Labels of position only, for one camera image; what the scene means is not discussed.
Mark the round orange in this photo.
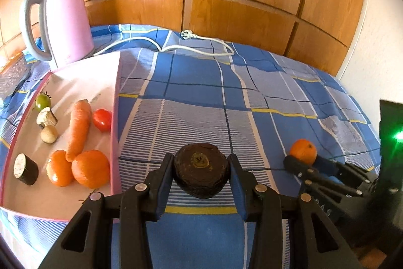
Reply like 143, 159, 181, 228
290, 139, 317, 165

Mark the white power cable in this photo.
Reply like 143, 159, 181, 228
93, 29, 235, 57

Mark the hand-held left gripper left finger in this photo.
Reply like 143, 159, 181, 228
38, 153, 175, 269

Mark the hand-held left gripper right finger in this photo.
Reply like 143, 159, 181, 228
227, 154, 359, 269

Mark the green tomato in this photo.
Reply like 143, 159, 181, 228
35, 92, 51, 112

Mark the blue plaid blanket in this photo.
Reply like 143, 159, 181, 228
0, 24, 383, 269

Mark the carrot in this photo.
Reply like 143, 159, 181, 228
65, 99, 92, 162

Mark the pink and white tray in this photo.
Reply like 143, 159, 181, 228
0, 50, 123, 222

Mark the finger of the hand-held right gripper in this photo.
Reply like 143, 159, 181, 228
315, 154, 377, 184
283, 156, 366, 198

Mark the red tomato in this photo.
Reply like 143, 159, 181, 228
92, 109, 112, 132

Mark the small brown potato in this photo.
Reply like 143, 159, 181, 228
40, 126, 58, 144

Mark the pink electric kettle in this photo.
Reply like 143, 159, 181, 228
19, 0, 95, 70

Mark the pale root chunk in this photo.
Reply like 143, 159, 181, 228
36, 108, 58, 128

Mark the dark eggplant piece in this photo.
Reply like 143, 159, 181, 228
13, 153, 39, 186

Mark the small oblong orange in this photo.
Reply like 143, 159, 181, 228
47, 150, 75, 188

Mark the dark beetroot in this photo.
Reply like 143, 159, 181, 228
174, 143, 230, 199

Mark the large orange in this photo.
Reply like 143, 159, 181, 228
71, 150, 111, 189

